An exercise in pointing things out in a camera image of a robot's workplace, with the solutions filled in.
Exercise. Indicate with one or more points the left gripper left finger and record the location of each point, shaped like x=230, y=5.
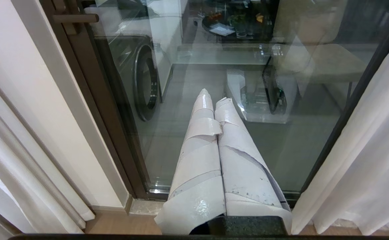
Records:
x=199, y=160

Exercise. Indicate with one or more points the grey washing machine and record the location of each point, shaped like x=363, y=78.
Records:
x=138, y=73

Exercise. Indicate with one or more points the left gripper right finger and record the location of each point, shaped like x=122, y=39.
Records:
x=244, y=166

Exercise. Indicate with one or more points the glass balcony door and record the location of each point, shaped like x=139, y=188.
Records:
x=234, y=93

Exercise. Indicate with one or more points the white sheer curtain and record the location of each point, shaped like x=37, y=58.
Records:
x=364, y=150

